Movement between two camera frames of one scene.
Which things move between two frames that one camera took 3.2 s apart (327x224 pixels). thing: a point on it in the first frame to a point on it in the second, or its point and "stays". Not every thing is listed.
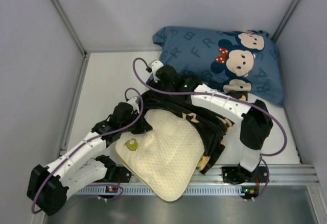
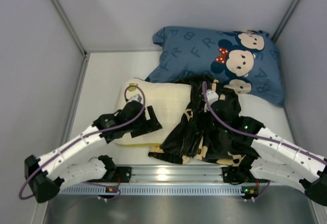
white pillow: [166, 157] to [169, 102]
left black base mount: [122, 174] stays
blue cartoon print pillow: [241, 63] stays
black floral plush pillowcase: [215, 128] to [211, 134]
